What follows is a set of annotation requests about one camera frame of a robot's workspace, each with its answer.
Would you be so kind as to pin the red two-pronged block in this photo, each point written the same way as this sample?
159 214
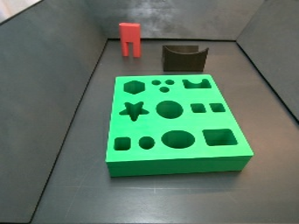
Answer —
130 32

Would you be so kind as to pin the green foam shape board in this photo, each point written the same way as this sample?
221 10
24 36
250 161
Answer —
171 126

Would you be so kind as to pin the black curved bracket block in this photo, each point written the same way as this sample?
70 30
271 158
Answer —
183 58

